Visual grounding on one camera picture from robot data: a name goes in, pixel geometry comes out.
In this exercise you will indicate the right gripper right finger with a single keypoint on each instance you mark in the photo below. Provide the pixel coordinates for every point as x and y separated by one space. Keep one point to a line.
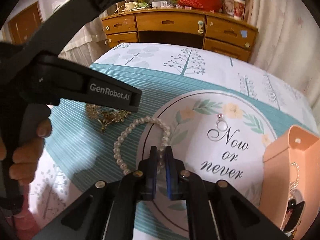
176 188

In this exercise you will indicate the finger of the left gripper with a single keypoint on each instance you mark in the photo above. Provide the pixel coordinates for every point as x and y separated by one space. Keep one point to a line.
55 79

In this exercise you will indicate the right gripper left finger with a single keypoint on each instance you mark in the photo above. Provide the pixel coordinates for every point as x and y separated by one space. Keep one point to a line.
147 182

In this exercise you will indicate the pink sleeve forearm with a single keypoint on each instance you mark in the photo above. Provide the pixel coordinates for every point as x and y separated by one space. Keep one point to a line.
25 224

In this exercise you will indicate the pink jewelry box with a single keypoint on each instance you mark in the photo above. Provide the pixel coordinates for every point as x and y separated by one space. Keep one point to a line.
291 162

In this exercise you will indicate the left hand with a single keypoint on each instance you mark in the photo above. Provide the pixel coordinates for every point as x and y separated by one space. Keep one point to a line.
25 158

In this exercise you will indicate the white lace bed cover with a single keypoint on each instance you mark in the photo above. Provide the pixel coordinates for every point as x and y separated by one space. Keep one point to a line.
87 45

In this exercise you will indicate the printed teal white tablecloth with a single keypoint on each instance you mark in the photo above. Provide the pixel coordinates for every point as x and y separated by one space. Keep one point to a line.
222 114

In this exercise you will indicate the white mug on desk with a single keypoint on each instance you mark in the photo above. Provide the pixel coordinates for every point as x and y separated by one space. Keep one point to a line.
130 6

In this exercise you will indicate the wooden desk with drawers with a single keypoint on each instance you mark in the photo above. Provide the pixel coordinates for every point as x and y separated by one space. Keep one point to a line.
192 28

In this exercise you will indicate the white floral curtain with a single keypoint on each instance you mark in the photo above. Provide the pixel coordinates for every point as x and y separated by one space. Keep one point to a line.
287 45

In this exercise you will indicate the red white paper cup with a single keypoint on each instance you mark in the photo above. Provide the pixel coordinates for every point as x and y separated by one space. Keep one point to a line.
239 8

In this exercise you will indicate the gold chain jewelry pile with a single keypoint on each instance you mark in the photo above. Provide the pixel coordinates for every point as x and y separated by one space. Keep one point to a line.
105 117

